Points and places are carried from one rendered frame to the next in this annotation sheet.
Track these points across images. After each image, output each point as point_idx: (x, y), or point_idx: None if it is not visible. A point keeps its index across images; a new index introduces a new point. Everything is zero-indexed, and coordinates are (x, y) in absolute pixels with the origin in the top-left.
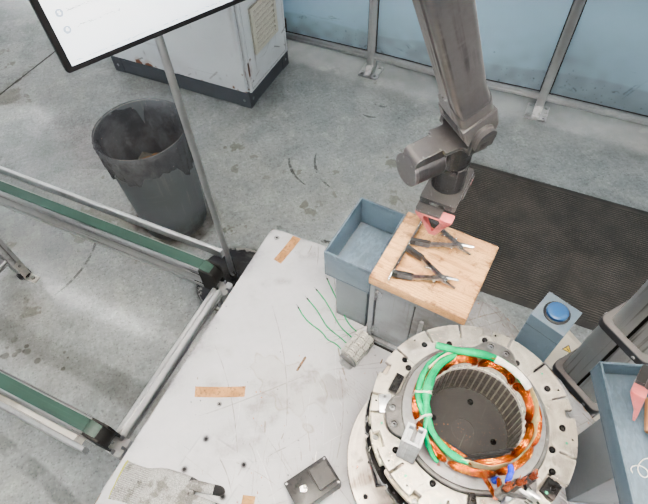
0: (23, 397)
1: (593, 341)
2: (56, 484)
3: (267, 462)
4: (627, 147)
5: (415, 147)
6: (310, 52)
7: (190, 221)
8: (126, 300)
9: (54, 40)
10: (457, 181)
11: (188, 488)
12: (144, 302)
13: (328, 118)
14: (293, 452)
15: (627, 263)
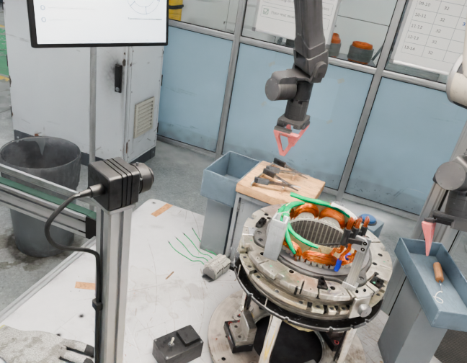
0: None
1: (393, 272)
2: None
3: (136, 335)
4: (401, 234)
5: (279, 73)
6: (171, 152)
7: (60, 240)
8: None
9: (32, 23)
10: (301, 109)
11: (62, 344)
12: (1, 301)
13: (182, 191)
14: (160, 330)
15: None
